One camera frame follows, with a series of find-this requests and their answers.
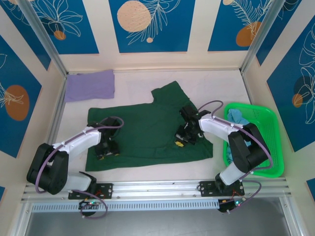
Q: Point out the purple t-shirt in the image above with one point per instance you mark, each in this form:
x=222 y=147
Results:
x=91 y=86

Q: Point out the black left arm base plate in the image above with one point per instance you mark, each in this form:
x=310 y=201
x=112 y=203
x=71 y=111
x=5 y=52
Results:
x=105 y=189

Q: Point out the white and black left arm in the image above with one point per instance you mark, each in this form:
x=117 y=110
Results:
x=49 y=169

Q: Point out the aluminium frame post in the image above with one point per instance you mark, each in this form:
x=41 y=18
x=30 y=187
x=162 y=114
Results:
x=261 y=37
x=45 y=37

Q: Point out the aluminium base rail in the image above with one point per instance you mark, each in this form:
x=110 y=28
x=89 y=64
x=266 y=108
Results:
x=157 y=189

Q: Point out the blue floral wall panel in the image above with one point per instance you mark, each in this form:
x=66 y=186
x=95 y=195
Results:
x=14 y=118
x=226 y=24
x=290 y=98
x=73 y=41
x=22 y=29
x=290 y=22
x=152 y=24

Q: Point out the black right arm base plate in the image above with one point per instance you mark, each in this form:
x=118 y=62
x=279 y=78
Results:
x=206 y=188

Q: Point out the dark green t-shirt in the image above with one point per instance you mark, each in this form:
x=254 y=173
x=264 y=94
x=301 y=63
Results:
x=142 y=127

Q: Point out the green plastic basket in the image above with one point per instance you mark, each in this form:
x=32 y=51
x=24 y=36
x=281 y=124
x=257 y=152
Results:
x=265 y=123

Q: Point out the light blue t-shirt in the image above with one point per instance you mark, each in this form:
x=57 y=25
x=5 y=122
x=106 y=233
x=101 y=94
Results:
x=236 y=116

